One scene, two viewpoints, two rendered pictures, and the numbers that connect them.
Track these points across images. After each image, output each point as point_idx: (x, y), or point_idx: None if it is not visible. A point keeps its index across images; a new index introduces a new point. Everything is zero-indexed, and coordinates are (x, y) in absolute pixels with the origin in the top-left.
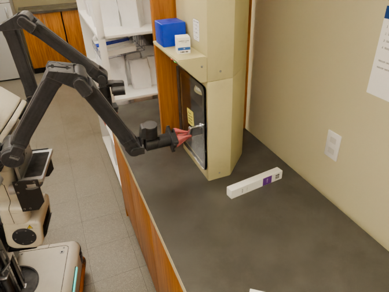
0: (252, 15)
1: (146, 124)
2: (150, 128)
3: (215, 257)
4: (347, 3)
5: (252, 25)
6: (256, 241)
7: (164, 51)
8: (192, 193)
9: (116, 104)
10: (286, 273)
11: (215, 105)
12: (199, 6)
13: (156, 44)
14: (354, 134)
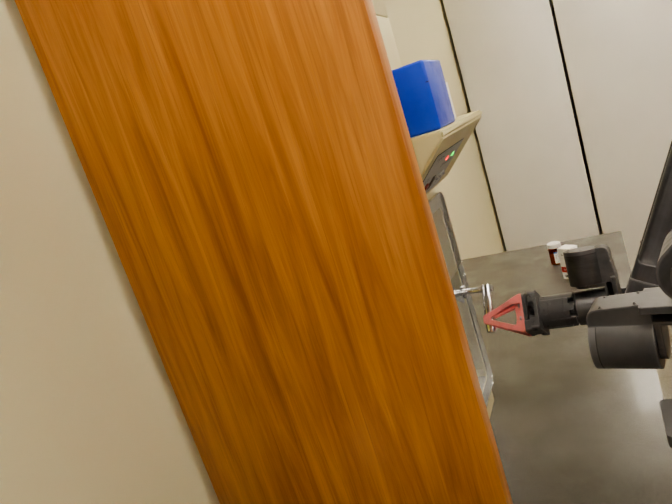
0: (80, 215)
1: (591, 247)
2: (585, 246)
3: None
4: None
5: (94, 243)
6: (511, 318)
7: (465, 121)
8: (546, 383)
9: (669, 418)
10: (511, 297)
11: None
12: (384, 35)
13: (452, 127)
14: None
